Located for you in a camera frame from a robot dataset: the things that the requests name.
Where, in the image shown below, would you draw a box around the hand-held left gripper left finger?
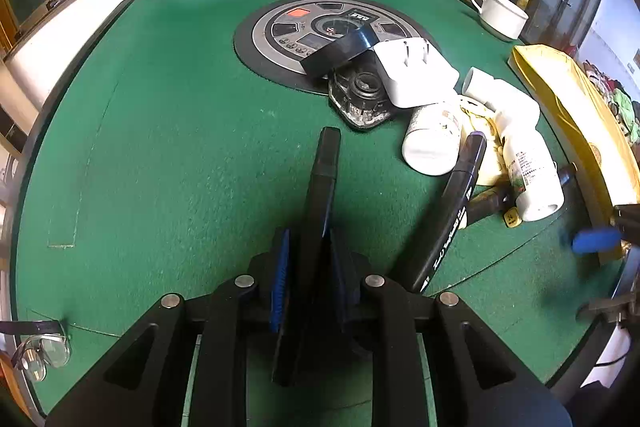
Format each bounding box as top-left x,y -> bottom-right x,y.
45,228 -> 301,427

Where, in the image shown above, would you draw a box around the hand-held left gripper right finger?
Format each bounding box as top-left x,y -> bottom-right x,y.
330,243 -> 573,427

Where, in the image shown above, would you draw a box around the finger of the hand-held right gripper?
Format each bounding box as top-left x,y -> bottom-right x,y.
576,289 -> 640,325
571,204 -> 640,256

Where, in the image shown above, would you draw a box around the large white pill bottle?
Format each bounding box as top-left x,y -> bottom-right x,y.
495,117 -> 565,222

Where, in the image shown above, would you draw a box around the yellow cartoon keychain case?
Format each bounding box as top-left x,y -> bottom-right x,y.
457,94 -> 506,185

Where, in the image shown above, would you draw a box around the yellow cardboard box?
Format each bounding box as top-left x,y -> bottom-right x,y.
510,43 -> 640,265

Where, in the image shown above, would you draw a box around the small white red-label bottle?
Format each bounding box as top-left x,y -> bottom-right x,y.
401,99 -> 463,176

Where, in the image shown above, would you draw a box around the plain white bottle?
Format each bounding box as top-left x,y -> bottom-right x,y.
462,67 -> 541,125

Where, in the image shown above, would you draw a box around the white power adapter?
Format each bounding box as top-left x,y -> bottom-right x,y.
372,38 -> 460,108

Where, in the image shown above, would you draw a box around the black tape roll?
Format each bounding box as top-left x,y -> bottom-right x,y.
300,27 -> 379,78

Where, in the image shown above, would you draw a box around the pile of clothes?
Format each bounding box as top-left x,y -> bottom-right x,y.
577,57 -> 640,132

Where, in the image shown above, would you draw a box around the white cup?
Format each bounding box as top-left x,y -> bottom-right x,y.
470,0 -> 529,42

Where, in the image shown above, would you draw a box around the round grey table control panel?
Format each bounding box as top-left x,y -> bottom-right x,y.
233,0 -> 441,96

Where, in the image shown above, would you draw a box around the eyeglasses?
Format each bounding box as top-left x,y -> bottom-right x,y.
0,319 -> 72,383

